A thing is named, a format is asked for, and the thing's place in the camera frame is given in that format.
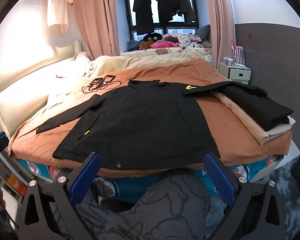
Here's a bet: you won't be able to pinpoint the orange box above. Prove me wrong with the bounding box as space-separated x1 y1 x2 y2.
5 174 26 196

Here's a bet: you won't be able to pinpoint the dark framed window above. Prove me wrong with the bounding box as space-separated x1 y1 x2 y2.
124 0 198 42

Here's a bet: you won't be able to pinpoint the striped gift bag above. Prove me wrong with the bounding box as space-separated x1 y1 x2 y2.
230 41 245 64

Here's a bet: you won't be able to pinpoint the cream duvet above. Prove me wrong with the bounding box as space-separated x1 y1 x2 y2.
75 51 208 78

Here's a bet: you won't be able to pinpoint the bed with orange sheet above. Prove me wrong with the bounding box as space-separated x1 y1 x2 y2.
10 57 292 178

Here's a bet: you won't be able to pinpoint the grey pillow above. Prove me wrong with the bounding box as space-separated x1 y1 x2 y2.
195 24 212 42

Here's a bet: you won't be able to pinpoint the folded beige cloth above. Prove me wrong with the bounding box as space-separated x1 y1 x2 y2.
214 91 297 145

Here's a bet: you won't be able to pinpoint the black plush toy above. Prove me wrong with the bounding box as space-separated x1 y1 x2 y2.
142 32 164 43

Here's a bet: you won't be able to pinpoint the white power strip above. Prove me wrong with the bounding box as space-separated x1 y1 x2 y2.
231 62 250 71

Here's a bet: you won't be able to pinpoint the black hanging coat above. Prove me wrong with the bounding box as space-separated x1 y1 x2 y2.
132 0 153 36

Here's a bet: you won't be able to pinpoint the cream upholstered headboard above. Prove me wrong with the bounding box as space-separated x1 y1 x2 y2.
0 40 81 133

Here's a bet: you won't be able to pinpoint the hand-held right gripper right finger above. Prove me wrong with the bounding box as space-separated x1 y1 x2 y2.
204 152 288 240

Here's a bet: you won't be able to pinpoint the dark hanging garments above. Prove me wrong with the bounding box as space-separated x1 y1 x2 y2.
156 0 197 23

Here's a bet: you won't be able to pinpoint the white nightstand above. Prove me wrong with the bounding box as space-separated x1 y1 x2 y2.
219 61 252 85

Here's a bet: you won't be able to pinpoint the person's grey printed pants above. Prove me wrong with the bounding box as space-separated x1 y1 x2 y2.
72 172 213 240

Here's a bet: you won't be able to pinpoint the white hanging shirt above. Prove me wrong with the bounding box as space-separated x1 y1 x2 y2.
46 0 70 33

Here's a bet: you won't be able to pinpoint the folded black clothes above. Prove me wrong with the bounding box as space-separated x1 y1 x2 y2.
219 86 294 132

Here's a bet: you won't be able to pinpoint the black jacket with yellow logo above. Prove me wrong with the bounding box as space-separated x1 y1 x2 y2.
36 79 268 170

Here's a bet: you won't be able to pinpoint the pink curtain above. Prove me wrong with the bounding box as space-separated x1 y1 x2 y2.
71 0 122 61
204 0 238 68

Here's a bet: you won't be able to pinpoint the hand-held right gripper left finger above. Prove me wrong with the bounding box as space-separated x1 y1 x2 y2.
16 152 102 240

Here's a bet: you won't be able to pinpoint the black hangers bundle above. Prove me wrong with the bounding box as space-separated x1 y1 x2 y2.
81 74 123 94

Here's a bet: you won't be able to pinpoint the pink cloth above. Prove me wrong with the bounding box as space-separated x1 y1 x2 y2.
150 41 180 49

